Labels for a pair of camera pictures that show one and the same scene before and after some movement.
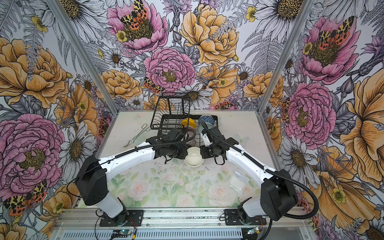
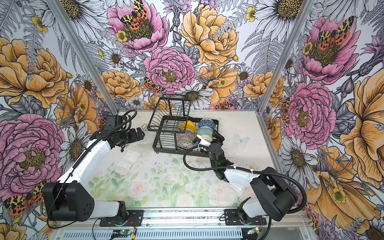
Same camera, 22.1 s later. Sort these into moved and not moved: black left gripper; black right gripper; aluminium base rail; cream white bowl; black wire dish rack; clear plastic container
Moved: black left gripper; cream white bowl; black right gripper
Not moved: black wire dish rack; aluminium base rail; clear plastic container
